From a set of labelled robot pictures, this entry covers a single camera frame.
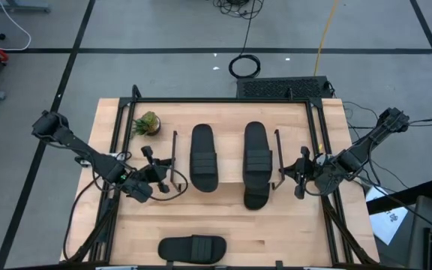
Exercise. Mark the white paper sheet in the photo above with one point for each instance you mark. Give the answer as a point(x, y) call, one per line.
point(386, 221)

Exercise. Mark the grey desk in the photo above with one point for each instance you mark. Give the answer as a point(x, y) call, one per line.
point(418, 225)

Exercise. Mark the black rubber slide sandal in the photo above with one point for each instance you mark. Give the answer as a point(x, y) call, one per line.
point(203, 157)
point(191, 249)
point(256, 198)
point(258, 150)

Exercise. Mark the wooden shelf with black brackets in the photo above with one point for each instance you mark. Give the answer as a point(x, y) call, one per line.
point(227, 157)

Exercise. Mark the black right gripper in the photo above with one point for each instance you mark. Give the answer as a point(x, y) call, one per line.
point(302, 172)

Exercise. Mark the black aluminium table frame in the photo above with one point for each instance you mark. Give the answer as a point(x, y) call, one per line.
point(219, 100)

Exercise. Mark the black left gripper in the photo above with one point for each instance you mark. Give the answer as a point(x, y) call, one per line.
point(156, 172)

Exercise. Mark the black caster wheel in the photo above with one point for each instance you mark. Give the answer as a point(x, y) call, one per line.
point(1, 36)

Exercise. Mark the black desk edge bar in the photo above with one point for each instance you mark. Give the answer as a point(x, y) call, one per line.
point(399, 197)

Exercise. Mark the grey desk foot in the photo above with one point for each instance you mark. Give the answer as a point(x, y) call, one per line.
point(17, 5)

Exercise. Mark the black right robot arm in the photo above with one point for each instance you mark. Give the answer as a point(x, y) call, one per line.
point(369, 146)

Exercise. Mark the small potted green plant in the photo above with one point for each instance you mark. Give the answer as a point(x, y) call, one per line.
point(146, 123)

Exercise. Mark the black frame clamp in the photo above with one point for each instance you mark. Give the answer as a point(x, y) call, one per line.
point(136, 92)

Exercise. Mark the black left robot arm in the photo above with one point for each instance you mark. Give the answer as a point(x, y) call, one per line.
point(73, 144)

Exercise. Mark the black perforated computer case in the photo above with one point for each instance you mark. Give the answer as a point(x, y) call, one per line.
point(281, 88)

